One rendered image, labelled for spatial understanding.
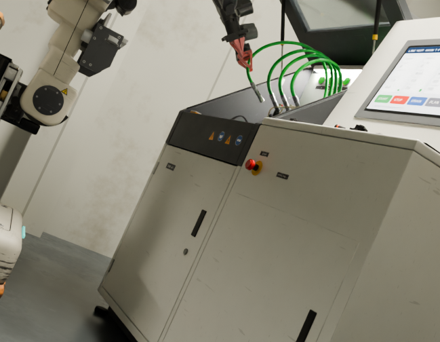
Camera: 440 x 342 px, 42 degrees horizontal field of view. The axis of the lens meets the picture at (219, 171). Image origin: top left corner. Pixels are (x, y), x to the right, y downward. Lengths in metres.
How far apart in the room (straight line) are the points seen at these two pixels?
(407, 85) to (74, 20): 1.16
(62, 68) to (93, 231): 2.01
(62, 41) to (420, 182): 1.32
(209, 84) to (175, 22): 0.47
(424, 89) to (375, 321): 0.79
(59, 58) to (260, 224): 0.92
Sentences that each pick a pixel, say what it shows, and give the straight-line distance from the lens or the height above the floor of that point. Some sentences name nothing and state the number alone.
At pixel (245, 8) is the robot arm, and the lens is 2.34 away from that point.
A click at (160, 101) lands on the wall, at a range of 3.96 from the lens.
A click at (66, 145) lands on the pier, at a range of 3.62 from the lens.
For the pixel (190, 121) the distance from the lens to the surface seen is 2.45.
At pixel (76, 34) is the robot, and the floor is 0.98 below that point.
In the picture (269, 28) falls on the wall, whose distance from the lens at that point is 4.25.
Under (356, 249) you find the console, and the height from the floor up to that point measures 0.68.
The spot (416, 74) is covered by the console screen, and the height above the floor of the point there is 1.29.
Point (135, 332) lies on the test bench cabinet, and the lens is 2.21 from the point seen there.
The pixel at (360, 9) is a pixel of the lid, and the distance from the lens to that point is 2.52.
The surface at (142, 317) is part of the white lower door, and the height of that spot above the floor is 0.15.
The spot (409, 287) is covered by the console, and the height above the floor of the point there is 0.65.
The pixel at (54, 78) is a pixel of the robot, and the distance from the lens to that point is 2.11.
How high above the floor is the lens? 0.65
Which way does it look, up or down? 3 degrees up
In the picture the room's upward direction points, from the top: 24 degrees clockwise
